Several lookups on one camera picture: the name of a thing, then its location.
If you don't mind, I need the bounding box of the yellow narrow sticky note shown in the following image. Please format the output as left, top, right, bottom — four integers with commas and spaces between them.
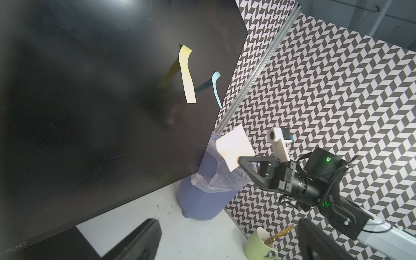
178, 45, 197, 104

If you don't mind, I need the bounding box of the black monitor stand base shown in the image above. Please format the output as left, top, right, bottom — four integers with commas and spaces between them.
1, 227, 101, 260

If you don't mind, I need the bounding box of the blue narrow sticky note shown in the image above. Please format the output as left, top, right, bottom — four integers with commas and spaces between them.
211, 71, 223, 109

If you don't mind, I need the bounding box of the clear plastic bin liner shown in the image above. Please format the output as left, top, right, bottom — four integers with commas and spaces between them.
191, 133, 250, 193

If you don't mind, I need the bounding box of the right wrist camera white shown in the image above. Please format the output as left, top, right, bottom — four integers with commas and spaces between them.
267, 127, 294, 163

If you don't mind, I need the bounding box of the pink square sticky note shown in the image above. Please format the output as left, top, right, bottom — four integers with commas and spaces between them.
216, 125, 255, 172

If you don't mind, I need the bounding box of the blue trash bin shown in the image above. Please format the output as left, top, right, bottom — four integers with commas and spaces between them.
177, 152, 238, 221

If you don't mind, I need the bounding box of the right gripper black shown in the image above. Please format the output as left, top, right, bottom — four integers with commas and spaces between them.
238, 156, 320, 206

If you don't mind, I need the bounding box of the wooden spoon in mug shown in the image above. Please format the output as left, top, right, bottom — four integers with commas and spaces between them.
264, 225, 294, 246

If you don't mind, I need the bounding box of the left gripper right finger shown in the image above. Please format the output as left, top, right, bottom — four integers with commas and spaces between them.
298, 218, 354, 260

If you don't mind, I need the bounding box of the black computer monitor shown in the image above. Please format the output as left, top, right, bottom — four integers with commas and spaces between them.
1, 1, 248, 253

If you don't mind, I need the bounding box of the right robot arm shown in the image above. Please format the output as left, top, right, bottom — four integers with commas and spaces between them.
238, 147, 416, 260

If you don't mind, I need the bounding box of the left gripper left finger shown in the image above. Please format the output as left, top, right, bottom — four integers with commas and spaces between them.
102, 218, 162, 260

